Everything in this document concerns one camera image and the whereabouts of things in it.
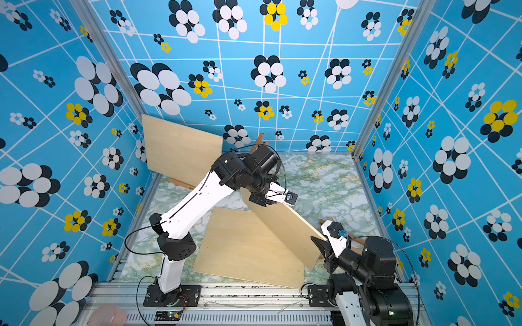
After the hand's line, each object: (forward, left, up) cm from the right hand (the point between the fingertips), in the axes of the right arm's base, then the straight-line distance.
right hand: (319, 235), depth 62 cm
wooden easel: (+34, +60, -20) cm, 72 cm away
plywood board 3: (+7, +30, -27) cm, 41 cm away
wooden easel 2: (+48, +21, -5) cm, 53 cm away
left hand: (+14, +11, +3) cm, 19 cm away
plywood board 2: (-1, +4, -2) cm, 5 cm away
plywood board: (+40, +57, -3) cm, 70 cm away
